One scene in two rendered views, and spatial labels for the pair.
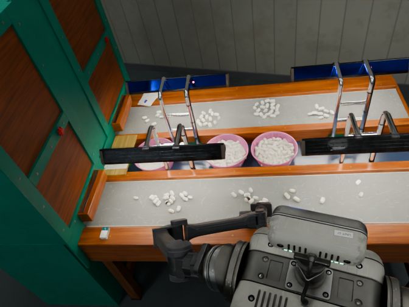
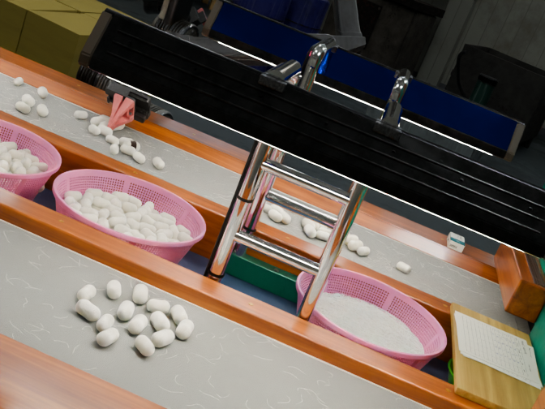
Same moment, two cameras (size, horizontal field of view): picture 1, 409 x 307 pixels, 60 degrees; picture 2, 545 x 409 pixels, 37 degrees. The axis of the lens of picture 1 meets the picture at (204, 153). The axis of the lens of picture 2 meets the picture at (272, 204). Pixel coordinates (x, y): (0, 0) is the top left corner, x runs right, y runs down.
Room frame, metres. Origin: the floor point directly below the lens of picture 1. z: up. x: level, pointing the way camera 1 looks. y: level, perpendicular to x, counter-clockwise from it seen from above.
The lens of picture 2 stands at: (2.74, -0.12, 1.29)
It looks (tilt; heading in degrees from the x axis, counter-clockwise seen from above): 18 degrees down; 170
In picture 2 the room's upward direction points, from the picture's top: 22 degrees clockwise
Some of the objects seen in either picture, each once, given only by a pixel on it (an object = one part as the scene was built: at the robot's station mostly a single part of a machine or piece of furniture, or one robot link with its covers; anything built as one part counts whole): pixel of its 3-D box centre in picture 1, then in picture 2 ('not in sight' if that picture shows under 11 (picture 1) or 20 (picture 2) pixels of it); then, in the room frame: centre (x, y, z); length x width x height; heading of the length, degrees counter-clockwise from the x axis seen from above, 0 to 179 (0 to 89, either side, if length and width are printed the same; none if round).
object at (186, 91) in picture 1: (181, 113); (281, 234); (1.69, 0.08, 0.90); 0.20 x 0.19 x 0.45; 76
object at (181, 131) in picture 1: (172, 162); (319, 170); (1.30, 0.18, 0.90); 0.20 x 0.19 x 0.45; 76
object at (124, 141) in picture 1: (120, 154); (495, 360); (1.59, 0.51, 0.77); 0.33 x 0.15 x 0.01; 166
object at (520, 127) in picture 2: (161, 151); (362, 77); (1.23, 0.20, 1.08); 0.62 x 0.08 x 0.07; 76
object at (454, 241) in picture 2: (104, 232); (456, 242); (1.04, 0.59, 0.77); 0.06 x 0.04 x 0.02; 166
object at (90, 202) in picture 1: (93, 194); (519, 273); (1.27, 0.64, 0.83); 0.30 x 0.06 x 0.07; 166
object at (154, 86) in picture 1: (176, 81); (324, 129); (1.77, 0.07, 1.08); 0.62 x 0.08 x 0.07; 76
